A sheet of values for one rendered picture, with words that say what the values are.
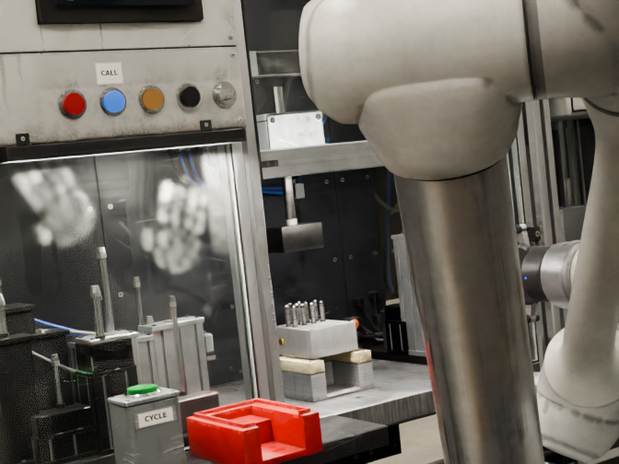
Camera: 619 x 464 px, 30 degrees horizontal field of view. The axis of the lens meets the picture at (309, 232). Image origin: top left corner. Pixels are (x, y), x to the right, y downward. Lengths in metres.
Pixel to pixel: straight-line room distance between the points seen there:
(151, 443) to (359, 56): 0.75
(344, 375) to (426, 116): 1.14
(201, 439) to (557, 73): 0.89
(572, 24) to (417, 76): 0.13
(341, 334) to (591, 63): 1.13
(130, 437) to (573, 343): 0.58
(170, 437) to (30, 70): 0.52
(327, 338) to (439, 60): 1.10
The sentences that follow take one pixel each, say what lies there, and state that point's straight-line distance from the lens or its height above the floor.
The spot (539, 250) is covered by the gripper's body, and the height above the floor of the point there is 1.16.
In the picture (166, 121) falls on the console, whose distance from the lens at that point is 1.67.
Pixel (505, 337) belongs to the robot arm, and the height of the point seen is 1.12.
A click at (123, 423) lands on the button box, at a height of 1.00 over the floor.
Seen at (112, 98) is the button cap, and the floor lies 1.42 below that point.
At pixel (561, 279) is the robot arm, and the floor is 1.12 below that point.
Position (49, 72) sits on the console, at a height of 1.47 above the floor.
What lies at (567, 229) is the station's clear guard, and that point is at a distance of 2.21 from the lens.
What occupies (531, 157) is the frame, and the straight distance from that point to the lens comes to 2.12.
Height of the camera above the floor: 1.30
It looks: 3 degrees down
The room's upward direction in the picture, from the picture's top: 6 degrees counter-clockwise
